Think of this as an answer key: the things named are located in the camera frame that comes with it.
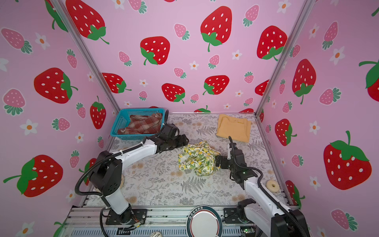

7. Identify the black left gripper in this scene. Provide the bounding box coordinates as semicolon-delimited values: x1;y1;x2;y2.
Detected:
167;133;190;150

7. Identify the yellow skirt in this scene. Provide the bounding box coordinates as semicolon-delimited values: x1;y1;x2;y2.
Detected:
216;114;252;143

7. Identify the lemon print skirt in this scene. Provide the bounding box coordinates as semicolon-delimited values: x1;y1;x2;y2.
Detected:
178;141;220;176

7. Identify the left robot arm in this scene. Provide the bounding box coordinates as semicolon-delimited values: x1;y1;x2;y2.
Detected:
88;124;189;223

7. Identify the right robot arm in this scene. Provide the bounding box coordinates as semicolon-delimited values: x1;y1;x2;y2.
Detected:
216;141;310;237

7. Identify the red plaid skirt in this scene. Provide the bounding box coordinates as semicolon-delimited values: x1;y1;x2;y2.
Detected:
117;113;163;135

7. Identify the plain glazed donut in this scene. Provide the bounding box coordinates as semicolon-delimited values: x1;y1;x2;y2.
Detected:
266;180;281;193

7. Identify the white plate green rim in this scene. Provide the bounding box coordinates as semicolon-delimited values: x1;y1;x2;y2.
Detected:
186;205;223;237

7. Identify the white chocolate drizzled donut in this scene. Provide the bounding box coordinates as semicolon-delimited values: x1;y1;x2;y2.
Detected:
149;231;163;237

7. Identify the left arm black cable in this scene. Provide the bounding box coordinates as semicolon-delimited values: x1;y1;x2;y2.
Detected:
74;109;169;237

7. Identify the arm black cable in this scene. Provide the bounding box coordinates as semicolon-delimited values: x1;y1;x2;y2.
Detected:
74;109;169;237
227;136;309;237

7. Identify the aluminium frame post left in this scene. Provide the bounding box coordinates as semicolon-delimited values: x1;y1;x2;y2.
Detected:
51;0;120;114

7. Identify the aluminium frame post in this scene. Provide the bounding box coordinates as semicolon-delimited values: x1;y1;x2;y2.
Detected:
51;0;120;114
255;0;316;117

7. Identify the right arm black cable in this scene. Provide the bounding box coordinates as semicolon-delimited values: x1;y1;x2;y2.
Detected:
227;136;309;237

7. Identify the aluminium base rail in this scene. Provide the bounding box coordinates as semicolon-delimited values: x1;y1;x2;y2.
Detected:
59;205;311;237

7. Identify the aluminium frame post right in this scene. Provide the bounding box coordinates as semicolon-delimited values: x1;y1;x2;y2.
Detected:
255;0;316;117

